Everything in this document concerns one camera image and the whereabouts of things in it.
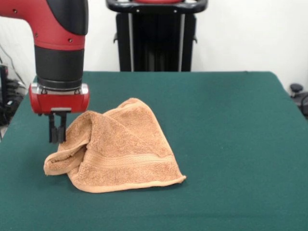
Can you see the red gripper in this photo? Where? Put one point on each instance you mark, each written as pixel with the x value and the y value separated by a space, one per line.
pixel 60 103

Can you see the tan terry cloth towel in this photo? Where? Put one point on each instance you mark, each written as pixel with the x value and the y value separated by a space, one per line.
pixel 125 154

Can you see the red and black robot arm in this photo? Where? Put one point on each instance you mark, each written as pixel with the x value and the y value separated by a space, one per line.
pixel 57 48

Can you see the black electronics box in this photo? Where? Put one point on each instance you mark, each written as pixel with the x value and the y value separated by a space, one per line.
pixel 3 96

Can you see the dark green table cloth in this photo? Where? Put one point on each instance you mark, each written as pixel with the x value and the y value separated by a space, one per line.
pixel 240 156

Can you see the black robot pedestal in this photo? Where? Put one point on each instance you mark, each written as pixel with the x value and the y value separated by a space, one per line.
pixel 156 48

